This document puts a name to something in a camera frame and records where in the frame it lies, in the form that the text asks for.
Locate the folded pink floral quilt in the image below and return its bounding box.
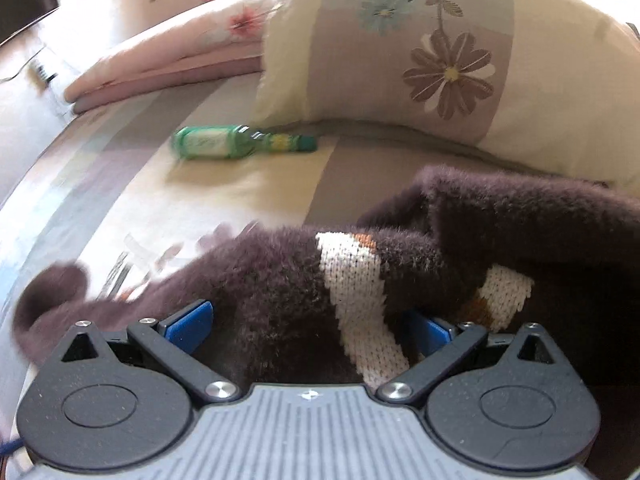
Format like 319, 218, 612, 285
64, 0, 296, 113

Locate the white power strip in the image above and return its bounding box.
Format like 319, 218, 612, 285
30, 57, 58, 85

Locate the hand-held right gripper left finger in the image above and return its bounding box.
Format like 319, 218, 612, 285
60, 299, 242, 407

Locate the dark television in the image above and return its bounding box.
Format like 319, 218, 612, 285
0, 0, 61, 46

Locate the floral patchwork pillow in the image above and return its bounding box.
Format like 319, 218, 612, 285
252, 0, 640, 186

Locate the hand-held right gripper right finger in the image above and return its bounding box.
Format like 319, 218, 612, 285
376, 310, 557, 406

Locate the green glass bottle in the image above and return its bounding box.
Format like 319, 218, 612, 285
172, 124, 319, 161

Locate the brown fuzzy sweater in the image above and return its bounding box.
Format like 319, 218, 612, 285
11, 162, 640, 461

